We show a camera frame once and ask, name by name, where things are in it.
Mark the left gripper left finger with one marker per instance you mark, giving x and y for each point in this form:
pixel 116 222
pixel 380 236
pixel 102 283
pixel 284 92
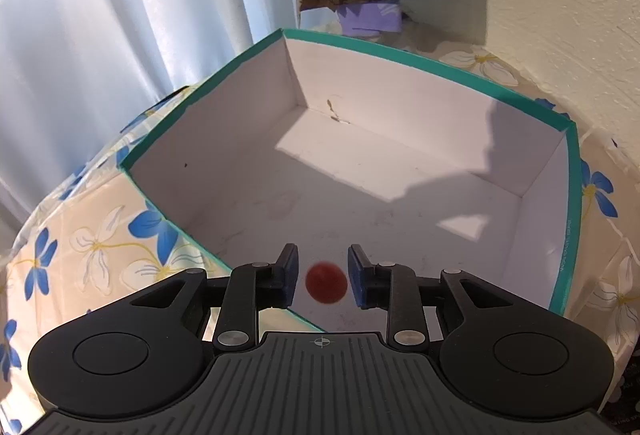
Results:
pixel 249 289

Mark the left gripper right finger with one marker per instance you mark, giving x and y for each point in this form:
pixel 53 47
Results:
pixel 396 290

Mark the small red tomato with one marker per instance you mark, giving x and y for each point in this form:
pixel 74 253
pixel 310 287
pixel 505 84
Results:
pixel 326 282

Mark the teal cardboard box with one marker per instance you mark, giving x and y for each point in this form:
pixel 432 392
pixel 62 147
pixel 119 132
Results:
pixel 325 142

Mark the floral blue white tablecloth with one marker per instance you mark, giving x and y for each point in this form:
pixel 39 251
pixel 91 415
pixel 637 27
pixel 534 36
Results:
pixel 95 239

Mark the purple cloth item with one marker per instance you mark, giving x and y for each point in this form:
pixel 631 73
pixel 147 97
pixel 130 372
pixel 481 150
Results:
pixel 370 19

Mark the white sheer curtain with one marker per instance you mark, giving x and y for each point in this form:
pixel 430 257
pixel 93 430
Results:
pixel 76 72

